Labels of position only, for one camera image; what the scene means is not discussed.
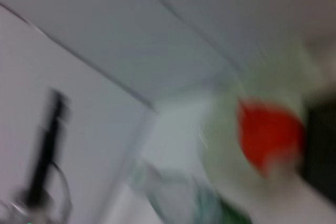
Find clear green-label water bottle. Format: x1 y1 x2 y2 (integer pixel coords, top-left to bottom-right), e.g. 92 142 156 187
130 100 253 224

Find red-orange fruit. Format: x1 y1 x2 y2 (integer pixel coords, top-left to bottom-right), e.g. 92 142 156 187
237 99 307 176

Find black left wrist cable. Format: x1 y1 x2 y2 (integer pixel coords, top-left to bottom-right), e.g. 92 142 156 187
49 161 73 214

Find black mesh pen holder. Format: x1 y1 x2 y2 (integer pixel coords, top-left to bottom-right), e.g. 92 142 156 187
301 98 336 193

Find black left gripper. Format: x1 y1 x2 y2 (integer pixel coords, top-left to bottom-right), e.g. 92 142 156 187
27 89 71 204

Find pale green glass fruit bowl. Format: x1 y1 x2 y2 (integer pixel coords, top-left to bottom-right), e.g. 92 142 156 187
199 45 329 183

